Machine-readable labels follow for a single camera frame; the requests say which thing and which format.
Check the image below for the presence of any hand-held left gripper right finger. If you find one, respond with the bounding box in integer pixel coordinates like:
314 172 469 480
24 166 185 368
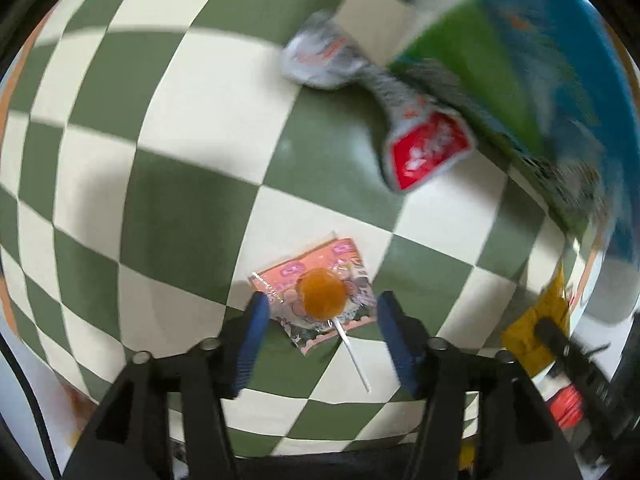
376 290 583 480

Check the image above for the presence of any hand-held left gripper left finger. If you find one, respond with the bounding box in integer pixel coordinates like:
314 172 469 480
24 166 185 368
62 291 273 480

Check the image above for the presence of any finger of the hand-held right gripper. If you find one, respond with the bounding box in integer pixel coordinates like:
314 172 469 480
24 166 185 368
534 319 612 403

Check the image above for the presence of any yellow snack packet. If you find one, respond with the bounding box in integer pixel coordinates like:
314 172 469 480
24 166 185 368
501 264 577 377

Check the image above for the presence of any orange lollipop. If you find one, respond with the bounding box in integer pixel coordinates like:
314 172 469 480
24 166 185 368
251 232 379 394

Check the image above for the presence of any printed cardboard box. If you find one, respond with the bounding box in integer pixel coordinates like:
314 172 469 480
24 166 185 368
387 0 633 267

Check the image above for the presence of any green white checkered tablecloth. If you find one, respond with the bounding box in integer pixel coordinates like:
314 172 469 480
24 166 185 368
0 0 617 461

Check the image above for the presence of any silver packet with red end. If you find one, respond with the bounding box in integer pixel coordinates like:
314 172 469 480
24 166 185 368
279 10 477 194

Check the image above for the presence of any black cable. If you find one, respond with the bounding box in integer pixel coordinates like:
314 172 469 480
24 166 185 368
0 332 57 480

